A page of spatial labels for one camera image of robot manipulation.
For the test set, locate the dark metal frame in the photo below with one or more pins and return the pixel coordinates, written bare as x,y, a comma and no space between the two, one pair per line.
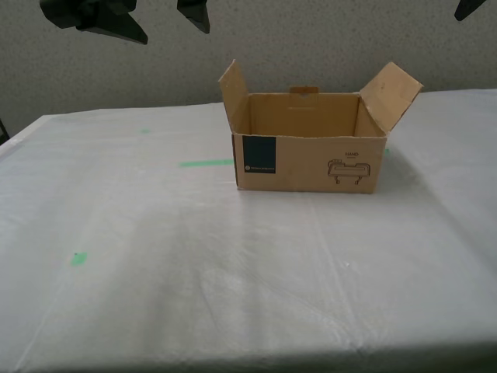
3,132

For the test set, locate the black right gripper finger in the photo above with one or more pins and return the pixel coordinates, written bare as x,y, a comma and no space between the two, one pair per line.
470,8

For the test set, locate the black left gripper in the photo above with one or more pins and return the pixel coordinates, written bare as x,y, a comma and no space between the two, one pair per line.
118,5

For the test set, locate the translucent white plastic sheet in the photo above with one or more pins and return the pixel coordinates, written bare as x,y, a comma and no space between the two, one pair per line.
233,272

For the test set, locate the brown cardboard box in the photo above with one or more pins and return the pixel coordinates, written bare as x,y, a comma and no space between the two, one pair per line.
303,167

